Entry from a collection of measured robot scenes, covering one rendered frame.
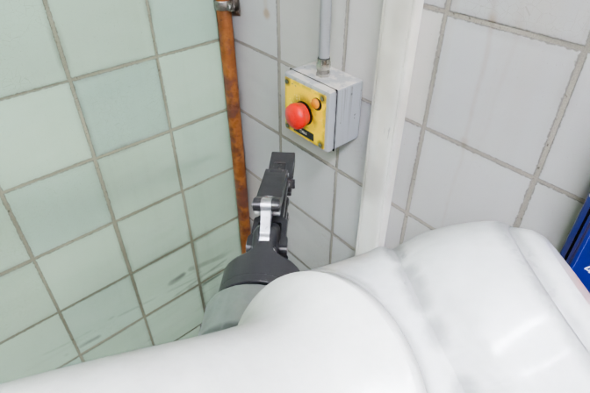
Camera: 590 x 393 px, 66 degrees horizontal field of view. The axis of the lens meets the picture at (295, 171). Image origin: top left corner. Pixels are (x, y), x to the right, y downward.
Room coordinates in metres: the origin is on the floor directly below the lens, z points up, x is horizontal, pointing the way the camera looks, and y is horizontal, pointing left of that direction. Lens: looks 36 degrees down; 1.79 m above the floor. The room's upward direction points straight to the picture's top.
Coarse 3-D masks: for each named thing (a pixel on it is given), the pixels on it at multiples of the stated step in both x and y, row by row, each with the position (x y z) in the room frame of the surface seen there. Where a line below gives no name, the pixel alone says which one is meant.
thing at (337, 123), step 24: (288, 72) 0.63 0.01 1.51; (312, 72) 0.63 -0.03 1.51; (336, 72) 0.63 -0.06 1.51; (288, 96) 0.63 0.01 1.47; (312, 96) 0.59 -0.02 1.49; (336, 96) 0.57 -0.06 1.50; (360, 96) 0.60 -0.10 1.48; (312, 120) 0.58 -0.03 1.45; (336, 120) 0.57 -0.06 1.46; (336, 144) 0.58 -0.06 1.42
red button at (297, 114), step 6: (288, 108) 0.59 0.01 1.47; (294, 108) 0.58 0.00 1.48; (300, 108) 0.58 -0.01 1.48; (306, 108) 0.59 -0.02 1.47; (288, 114) 0.58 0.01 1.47; (294, 114) 0.58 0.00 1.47; (300, 114) 0.57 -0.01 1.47; (306, 114) 0.58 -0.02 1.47; (288, 120) 0.58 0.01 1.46; (294, 120) 0.57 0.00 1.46; (300, 120) 0.57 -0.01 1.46; (306, 120) 0.58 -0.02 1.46; (294, 126) 0.58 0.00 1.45; (300, 126) 0.57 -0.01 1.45
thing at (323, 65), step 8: (320, 0) 0.62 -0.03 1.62; (328, 0) 0.62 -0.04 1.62; (320, 8) 0.62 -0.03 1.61; (328, 8) 0.62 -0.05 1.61; (320, 16) 0.62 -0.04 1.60; (328, 16) 0.62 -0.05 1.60; (320, 24) 0.62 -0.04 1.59; (328, 24) 0.62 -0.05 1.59; (320, 32) 0.62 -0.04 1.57; (328, 32) 0.62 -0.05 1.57; (320, 40) 0.62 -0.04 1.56; (328, 40) 0.62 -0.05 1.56; (320, 48) 0.62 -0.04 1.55; (328, 48) 0.62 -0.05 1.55; (320, 56) 0.62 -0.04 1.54; (328, 56) 0.62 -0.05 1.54; (320, 64) 0.61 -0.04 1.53; (328, 64) 0.62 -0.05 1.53; (320, 72) 0.62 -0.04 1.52; (328, 72) 0.62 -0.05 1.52
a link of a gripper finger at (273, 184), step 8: (264, 176) 0.38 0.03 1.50; (272, 176) 0.38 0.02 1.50; (280, 176) 0.38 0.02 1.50; (288, 176) 0.40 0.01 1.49; (264, 184) 0.36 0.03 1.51; (272, 184) 0.36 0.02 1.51; (280, 184) 0.36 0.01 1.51; (264, 192) 0.34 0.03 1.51; (272, 192) 0.34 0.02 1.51; (280, 192) 0.34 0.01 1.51; (256, 200) 0.32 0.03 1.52; (272, 200) 0.32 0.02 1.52; (280, 200) 0.33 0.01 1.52; (256, 208) 0.31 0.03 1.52; (272, 208) 0.31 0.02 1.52; (280, 208) 0.32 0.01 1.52
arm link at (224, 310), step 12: (228, 288) 0.24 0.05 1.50; (240, 288) 0.23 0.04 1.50; (252, 288) 0.23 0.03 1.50; (216, 300) 0.23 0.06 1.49; (228, 300) 0.22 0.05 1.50; (240, 300) 0.22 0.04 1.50; (216, 312) 0.22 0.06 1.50; (228, 312) 0.21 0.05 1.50; (240, 312) 0.21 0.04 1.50; (204, 324) 0.21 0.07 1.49; (216, 324) 0.20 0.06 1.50; (228, 324) 0.20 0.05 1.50
